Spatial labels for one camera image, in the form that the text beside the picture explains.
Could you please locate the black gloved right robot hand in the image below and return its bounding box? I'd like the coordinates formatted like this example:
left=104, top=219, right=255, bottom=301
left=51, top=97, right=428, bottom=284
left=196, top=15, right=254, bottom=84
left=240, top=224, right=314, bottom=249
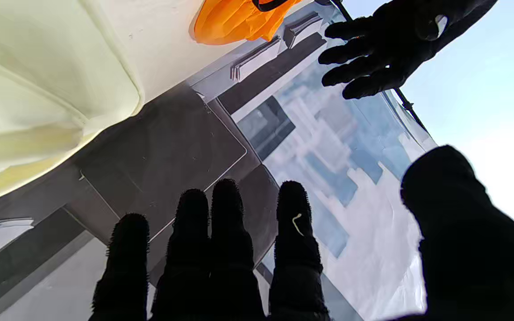
left=88, top=145, right=514, bottom=321

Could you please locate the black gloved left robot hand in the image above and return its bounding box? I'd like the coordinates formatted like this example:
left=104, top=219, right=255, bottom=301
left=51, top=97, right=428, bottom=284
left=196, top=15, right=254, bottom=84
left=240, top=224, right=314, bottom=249
left=319, top=0, right=498, bottom=99

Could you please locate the orange rain cover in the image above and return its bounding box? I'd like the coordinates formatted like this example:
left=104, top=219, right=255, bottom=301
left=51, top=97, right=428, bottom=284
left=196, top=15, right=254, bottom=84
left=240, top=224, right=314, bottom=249
left=193, top=0, right=302, bottom=45

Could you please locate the cream canvas backpack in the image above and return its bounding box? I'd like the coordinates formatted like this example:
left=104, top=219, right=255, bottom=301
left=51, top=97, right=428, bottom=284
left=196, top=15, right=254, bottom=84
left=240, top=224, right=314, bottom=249
left=0, top=0, right=145, bottom=210

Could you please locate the printed office scene backdrop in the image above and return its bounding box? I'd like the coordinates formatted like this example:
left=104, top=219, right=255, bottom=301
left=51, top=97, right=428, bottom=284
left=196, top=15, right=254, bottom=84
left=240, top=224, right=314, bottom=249
left=0, top=4, right=438, bottom=321

